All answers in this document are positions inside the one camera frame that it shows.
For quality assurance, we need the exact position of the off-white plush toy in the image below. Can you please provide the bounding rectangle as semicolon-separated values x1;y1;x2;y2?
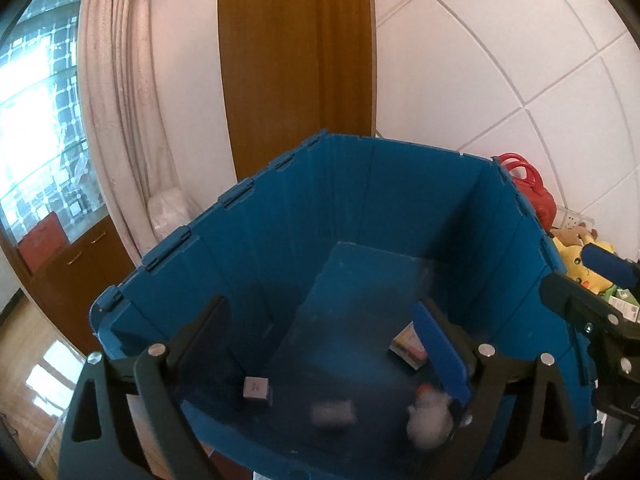
406;391;456;448

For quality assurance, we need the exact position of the window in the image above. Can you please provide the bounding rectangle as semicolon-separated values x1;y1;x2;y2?
0;0;108;246

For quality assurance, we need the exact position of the green plush toy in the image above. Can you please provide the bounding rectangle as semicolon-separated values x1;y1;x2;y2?
597;282;640;322

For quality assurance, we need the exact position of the clear plastic bag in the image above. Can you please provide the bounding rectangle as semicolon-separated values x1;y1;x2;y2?
146;187;193;243

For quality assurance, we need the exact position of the blue plastic crate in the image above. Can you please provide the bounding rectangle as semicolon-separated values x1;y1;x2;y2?
90;131;608;480

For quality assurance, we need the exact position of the small colourful box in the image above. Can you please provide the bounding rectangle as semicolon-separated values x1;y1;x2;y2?
390;322;430;371

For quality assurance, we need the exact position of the small grey box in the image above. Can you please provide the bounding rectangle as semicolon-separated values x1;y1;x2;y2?
242;376;275;407

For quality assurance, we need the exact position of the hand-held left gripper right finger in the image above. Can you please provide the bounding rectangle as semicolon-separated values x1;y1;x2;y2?
410;298;586;480

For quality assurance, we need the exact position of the brown wooden cabinet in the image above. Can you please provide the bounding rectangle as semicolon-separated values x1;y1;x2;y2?
20;212;136;356

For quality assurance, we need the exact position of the white wall socket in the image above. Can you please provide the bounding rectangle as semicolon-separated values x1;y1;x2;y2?
555;206;596;231

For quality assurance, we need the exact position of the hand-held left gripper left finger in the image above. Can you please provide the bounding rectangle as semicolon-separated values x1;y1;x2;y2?
57;295;234;480

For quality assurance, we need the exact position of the red handbag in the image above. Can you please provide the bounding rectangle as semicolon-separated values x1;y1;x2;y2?
492;152;557;231

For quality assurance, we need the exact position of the yellow plush toy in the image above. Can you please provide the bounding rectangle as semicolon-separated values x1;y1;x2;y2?
550;237;618;293

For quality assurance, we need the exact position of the red paper bag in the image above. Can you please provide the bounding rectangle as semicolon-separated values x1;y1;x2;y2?
19;211;70;273

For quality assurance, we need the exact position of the wooden wall panel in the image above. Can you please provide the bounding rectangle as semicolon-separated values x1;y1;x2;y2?
217;0;377;183

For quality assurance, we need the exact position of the small white box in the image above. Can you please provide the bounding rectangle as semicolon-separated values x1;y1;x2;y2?
310;400;357;428

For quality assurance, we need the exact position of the brown plush toy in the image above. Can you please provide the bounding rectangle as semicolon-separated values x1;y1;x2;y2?
549;227;600;248

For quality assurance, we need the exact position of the pale pink curtain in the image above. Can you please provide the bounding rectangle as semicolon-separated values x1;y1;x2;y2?
77;0;238;268

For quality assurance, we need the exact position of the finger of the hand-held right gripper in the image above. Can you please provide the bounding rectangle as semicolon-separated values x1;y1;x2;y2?
539;271;640;386
580;242;640;289

